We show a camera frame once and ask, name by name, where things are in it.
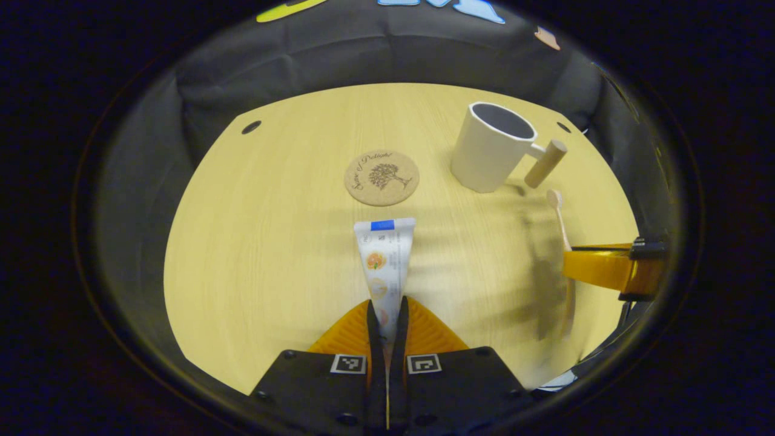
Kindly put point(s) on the round cork coaster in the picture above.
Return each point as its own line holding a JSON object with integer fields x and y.
{"x": 381, "y": 178}

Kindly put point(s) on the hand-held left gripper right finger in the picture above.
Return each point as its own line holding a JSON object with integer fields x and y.
{"x": 398, "y": 375}

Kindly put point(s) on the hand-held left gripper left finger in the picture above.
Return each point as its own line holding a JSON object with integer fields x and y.
{"x": 375, "y": 375}

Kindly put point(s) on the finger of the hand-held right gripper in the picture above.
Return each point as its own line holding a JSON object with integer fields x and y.
{"x": 599, "y": 266}

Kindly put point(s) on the beige toothbrush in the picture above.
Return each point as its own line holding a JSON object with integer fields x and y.
{"x": 562, "y": 224}

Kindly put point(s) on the white toothpaste tube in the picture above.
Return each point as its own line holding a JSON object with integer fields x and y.
{"x": 384, "y": 254}

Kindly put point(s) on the black backdrop cloth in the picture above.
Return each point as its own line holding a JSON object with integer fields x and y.
{"x": 303, "y": 54}

